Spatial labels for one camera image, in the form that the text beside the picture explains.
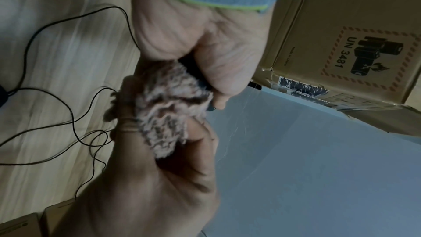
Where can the plain cardboard box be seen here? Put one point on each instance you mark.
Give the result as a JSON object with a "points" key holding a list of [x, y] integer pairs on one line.
{"points": [[394, 121]]}

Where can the person's right hand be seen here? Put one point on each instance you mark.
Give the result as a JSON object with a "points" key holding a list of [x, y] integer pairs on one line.
{"points": [[148, 191]]}

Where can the person's left hand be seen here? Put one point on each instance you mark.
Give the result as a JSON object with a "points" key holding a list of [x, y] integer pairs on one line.
{"points": [[204, 30]]}

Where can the small stamped cardboard box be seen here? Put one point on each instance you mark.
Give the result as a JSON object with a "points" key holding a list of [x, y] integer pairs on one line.
{"points": [[56, 217]]}

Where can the pink fluffy wiping cloth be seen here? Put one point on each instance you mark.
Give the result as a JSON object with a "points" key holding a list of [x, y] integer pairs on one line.
{"points": [[164, 105]]}

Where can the black computer mouse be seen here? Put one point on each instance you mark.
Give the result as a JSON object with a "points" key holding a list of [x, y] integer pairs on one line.
{"points": [[192, 68], [1, 95]]}

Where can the large stamped cardboard box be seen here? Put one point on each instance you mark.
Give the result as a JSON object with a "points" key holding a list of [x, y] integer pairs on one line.
{"points": [[315, 22]]}

